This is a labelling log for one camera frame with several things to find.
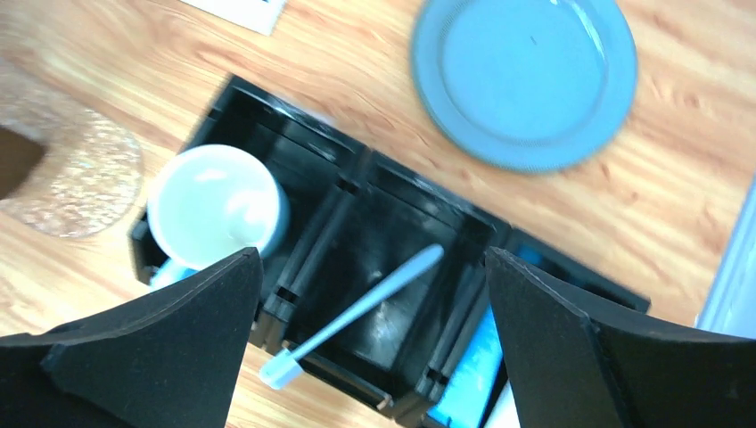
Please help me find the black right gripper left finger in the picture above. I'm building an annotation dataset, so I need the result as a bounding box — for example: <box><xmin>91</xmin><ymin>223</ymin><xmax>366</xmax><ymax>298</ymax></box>
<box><xmin>1</xmin><ymin>248</ymin><xmax>262</xmax><ymax>427</ymax></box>

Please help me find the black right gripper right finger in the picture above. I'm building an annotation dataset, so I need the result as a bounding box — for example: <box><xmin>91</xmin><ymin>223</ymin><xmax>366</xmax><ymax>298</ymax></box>
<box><xmin>485</xmin><ymin>248</ymin><xmax>755</xmax><ymax>427</ymax></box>

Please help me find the blue toothpaste tube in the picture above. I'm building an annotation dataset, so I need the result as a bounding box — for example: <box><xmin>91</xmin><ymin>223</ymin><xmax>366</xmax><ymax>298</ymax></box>
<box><xmin>427</xmin><ymin>307</ymin><xmax>503</xmax><ymax>427</ymax></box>

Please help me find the white mug with blue handle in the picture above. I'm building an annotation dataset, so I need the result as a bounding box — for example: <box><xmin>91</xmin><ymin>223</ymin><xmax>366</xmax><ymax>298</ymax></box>
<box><xmin>146</xmin><ymin>144</ymin><xmax>291</xmax><ymax>290</ymax></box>

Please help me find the black compartment organizer box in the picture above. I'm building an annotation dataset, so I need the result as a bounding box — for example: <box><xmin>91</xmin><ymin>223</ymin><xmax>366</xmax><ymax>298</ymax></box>
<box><xmin>128</xmin><ymin>74</ymin><xmax>652</xmax><ymax>428</ymax></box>

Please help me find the light blue toothbrush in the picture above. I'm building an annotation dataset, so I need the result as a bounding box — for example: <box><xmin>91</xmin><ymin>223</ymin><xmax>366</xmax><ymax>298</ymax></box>
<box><xmin>258</xmin><ymin>243</ymin><xmax>444</xmax><ymax>390</ymax></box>

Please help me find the oval textured glass tray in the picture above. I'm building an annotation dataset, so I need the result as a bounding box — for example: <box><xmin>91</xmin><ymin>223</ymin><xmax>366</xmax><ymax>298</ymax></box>
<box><xmin>1</xmin><ymin>60</ymin><xmax>144</xmax><ymax>238</ymax></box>

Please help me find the round grey-blue plate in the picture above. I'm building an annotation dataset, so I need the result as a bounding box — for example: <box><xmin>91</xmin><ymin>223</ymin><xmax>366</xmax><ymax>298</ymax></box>
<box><xmin>409</xmin><ymin>0</ymin><xmax>638</xmax><ymax>173</ymax></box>

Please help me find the white patterned placemat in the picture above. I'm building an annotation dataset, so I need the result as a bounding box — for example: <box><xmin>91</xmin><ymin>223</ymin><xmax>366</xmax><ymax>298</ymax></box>
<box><xmin>182</xmin><ymin>0</ymin><xmax>287</xmax><ymax>36</ymax></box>

